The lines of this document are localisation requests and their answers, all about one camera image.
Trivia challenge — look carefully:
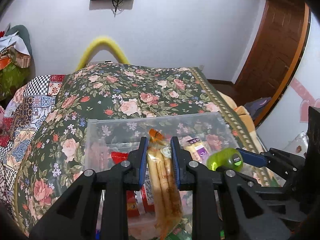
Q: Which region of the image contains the green round jelly cup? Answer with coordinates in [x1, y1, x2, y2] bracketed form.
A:
[206, 148, 244, 172]

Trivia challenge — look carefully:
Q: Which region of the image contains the brown wooden door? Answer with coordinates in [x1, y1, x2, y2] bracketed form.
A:
[235, 0, 310, 126]

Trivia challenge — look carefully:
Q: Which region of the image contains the clear plastic storage box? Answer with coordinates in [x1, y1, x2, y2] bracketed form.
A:
[85, 112, 243, 239]

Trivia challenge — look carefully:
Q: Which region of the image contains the patchwork quilt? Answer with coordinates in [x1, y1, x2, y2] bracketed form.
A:
[0, 74, 66, 205]

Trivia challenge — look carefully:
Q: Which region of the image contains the green snack packet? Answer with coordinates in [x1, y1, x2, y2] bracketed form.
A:
[165, 227, 192, 240]

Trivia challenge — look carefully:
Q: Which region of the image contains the pile of clothes on chair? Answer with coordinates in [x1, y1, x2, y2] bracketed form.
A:
[1, 25, 33, 101]

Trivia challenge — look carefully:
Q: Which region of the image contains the yellow padded bed rail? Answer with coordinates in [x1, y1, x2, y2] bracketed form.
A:
[75, 36, 130, 71]

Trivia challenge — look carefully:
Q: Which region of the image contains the red white snack pack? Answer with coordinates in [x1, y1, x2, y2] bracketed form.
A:
[109, 151, 156, 218]

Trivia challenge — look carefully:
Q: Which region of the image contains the yellow fleece blanket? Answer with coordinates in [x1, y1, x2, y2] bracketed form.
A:
[218, 91, 264, 153]

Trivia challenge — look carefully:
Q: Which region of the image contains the floral green bedspread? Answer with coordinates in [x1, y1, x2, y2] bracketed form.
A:
[12, 62, 281, 238]

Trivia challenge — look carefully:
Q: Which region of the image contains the long brown biscuit pack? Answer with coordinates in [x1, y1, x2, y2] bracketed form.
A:
[147, 128, 183, 239]

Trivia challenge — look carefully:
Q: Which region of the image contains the white wardrobe with hearts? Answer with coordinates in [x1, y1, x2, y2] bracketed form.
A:
[257, 14, 319, 150]

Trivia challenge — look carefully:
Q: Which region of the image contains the purple white snack bar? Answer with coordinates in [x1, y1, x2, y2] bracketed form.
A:
[183, 138, 212, 165]

